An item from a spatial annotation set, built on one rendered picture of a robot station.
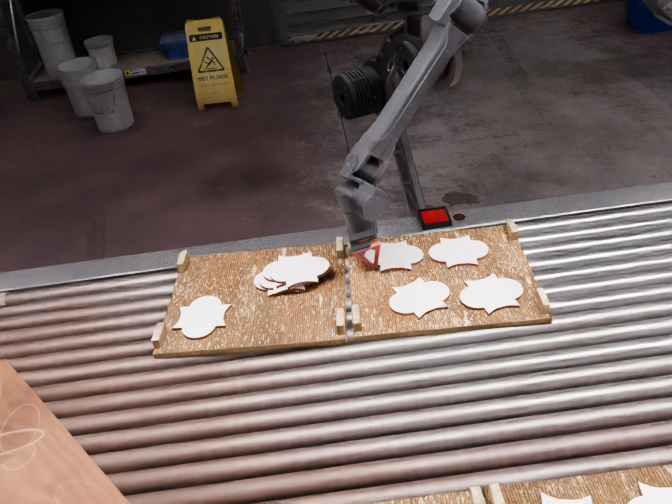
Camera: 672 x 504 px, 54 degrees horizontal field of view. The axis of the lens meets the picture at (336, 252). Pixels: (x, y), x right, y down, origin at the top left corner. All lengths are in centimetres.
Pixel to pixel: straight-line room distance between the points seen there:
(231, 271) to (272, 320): 22
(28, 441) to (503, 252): 106
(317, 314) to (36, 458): 61
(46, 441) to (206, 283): 56
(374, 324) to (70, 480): 65
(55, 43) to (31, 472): 497
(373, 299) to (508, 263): 33
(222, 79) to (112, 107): 79
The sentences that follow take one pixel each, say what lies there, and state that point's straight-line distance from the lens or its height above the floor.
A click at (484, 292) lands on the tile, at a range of 147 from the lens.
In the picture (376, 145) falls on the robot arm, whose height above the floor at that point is 123.
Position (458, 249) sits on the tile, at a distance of 160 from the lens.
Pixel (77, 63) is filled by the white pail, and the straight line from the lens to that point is 557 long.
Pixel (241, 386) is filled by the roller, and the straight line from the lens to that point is 137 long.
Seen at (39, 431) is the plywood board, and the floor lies 104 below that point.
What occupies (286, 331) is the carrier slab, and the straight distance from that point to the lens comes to 143.
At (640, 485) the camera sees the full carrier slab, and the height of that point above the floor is 95.
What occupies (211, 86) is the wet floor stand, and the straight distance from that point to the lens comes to 500.
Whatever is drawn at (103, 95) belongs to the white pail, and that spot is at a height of 28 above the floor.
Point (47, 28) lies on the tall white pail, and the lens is 591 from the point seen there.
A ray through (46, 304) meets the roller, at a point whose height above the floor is 92.
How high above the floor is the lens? 188
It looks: 35 degrees down
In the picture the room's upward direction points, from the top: 7 degrees counter-clockwise
